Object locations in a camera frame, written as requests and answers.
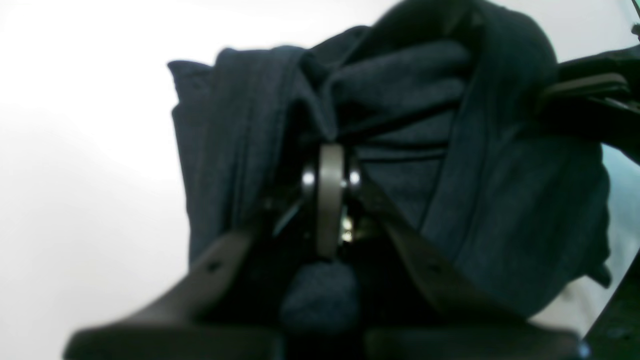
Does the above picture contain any dark navy long-sleeve shirt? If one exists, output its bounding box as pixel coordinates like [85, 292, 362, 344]
[167, 0, 613, 333]

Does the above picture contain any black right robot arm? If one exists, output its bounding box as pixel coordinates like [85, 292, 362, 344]
[530, 0, 639, 360]

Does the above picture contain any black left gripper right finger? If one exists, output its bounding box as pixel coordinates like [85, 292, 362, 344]
[330, 145, 588, 360]

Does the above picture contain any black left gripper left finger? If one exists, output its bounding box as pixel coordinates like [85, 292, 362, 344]
[62, 144, 333, 360]

